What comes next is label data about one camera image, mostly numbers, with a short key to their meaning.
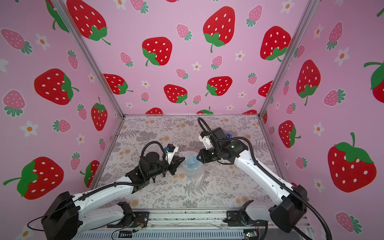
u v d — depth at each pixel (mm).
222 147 562
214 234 702
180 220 748
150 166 592
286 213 373
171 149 649
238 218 735
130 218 662
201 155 638
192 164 803
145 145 580
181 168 758
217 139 562
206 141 687
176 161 699
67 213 402
